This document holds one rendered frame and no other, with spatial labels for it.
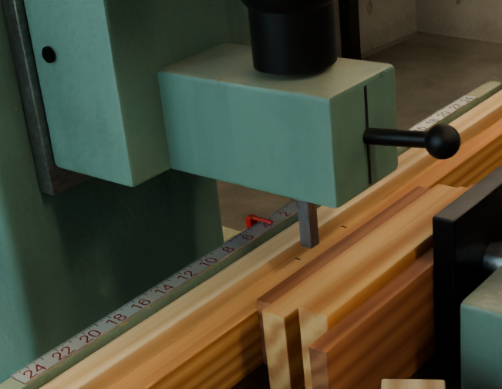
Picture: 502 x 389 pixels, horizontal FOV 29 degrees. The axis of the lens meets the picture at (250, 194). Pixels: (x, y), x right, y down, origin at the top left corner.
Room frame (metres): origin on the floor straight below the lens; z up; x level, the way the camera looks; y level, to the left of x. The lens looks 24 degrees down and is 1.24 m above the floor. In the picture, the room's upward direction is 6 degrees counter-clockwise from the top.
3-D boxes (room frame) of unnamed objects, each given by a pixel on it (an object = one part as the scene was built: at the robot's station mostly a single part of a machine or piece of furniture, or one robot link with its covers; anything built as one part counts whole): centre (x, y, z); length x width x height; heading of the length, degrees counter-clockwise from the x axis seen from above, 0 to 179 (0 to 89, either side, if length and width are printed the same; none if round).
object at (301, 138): (0.58, -0.02, 1.03); 0.14 x 0.07 x 0.09; 48
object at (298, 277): (0.57, -0.07, 0.92); 0.19 x 0.02 x 0.05; 138
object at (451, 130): (0.52, -0.09, 1.04); 0.06 x 0.02 x 0.02; 48
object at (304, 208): (0.57, -0.04, 0.97); 0.01 x 0.01 x 0.05; 48
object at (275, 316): (0.55, -0.07, 0.93); 0.20 x 0.02 x 0.06; 138
